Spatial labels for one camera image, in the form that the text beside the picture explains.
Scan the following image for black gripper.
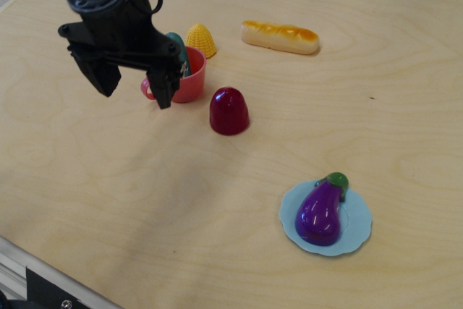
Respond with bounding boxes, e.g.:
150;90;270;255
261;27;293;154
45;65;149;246
59;0;181;109

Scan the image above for green toy cucumber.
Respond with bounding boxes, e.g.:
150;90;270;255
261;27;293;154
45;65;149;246
166;32;191;77

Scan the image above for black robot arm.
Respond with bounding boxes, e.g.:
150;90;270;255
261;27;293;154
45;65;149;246
58;0;182;109

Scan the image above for pink plastic cup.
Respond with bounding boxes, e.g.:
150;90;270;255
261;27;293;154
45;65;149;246
140;46;208;103

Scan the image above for yellow toy corn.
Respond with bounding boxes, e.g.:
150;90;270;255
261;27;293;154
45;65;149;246
185;23;217;59

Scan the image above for dark red toy dome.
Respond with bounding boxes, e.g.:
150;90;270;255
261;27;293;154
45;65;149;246
209;86;250;135

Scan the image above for toy bread loaf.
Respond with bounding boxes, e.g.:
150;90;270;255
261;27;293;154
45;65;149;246
240;20;320;55

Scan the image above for purple toy eggplant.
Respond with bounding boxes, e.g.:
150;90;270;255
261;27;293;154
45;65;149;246
294;172;349;247

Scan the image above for light blue plate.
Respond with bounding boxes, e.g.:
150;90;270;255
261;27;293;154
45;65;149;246
279;180;373;257

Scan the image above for aluminium table frame rail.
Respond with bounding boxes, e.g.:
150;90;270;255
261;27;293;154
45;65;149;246
1;237;119;309

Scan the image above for black corner bracket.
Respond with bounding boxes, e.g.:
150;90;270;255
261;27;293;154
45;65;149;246
26;268;89;309

